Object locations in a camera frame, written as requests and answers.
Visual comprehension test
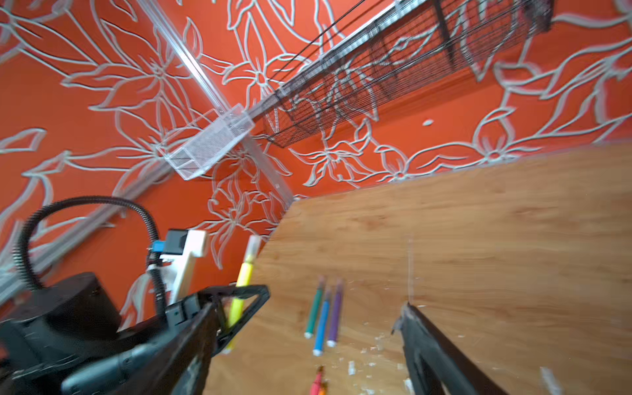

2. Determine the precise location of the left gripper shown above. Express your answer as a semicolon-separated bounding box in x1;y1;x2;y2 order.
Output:
1;272;198;394

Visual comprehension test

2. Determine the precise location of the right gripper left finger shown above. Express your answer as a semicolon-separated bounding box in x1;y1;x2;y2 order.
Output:
105;302;220;394

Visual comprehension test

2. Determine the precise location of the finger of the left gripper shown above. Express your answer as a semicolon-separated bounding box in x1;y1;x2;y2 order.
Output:
197;285;271;356

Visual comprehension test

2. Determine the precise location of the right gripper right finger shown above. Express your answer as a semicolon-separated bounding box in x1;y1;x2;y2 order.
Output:
393;303;505;394

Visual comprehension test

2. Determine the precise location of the yellow pen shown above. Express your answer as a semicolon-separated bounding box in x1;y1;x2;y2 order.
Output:
221;234;263;354

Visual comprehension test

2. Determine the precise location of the green pen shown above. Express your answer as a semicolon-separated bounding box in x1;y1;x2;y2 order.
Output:
304;276;326;339

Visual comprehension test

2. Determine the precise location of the purple pen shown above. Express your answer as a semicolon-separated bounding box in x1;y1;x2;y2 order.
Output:
327;279;344;347

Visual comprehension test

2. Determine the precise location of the blue pen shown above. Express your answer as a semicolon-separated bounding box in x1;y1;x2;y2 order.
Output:
312;290;332;356

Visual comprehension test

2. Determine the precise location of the orange pen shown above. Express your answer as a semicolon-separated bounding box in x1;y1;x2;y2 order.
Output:
318;381;328;395

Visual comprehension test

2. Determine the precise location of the red pen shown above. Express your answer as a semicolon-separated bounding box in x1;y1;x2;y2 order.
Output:
309;366;324;395

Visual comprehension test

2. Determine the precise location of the clear plastic bin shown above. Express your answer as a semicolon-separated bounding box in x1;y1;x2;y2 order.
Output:
158;104;254;181

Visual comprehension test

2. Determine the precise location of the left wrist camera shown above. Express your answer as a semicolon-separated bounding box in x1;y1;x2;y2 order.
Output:
147;230;209;306

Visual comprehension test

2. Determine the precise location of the black wire basket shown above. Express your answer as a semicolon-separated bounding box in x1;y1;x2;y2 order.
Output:
250;1;554;147

